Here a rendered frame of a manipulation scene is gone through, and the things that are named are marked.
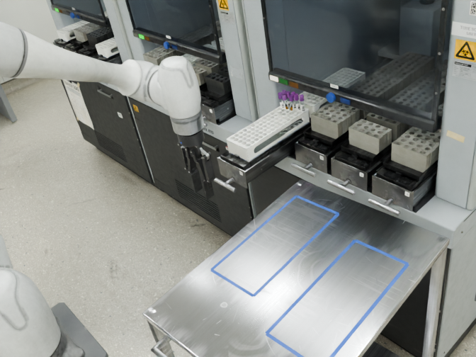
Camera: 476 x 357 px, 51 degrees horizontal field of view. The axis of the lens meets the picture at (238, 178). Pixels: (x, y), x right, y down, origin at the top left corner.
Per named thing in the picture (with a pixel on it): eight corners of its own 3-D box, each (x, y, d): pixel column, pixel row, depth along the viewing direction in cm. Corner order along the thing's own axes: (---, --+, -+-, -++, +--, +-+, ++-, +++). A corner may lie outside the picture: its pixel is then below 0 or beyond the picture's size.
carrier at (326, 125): (343, 137, 162) (342, 121, 158) (338, 140, 161) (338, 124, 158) (314, 127, 170) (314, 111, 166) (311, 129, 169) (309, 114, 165)
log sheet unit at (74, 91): (77, 120, 328) (57, 70, 307) (97, 133, 310) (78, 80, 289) (74, 122, 327) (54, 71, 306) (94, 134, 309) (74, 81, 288)
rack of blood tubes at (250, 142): (289, 116, 181) (287, 100, 178) (310, 124, 175) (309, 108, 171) (228, 154, 167) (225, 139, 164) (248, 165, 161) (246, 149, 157)
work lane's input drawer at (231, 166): (347, 92, 203) (346, 71, 198) (375, 100, 194) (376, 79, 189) (210, 180, 169) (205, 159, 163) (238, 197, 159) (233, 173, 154)
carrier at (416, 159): (429, 170, 142) (431, 153, 138) (426, 173, 141) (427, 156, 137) (394, 156, 150) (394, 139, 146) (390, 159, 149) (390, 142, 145)
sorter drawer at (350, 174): (445, 89, 193) (448, 67, 188) (481, 98, 184) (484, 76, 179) (321, 183, 159) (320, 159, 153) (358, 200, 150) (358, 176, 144)
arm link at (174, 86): (211, 107, 141) (180, 97, 149) (201, 54, 132) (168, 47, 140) (183, 124, 135) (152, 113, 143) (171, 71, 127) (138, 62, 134)
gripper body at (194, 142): (208, 127, 144) (214, 154, 149) (190, 119, 150) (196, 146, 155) (188, 139, 140) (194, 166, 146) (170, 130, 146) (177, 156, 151)
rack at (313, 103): (344, 81, 196) (344, 66, 193) (366, 87, 190) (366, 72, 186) (292, 114, 182) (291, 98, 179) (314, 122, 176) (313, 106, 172)
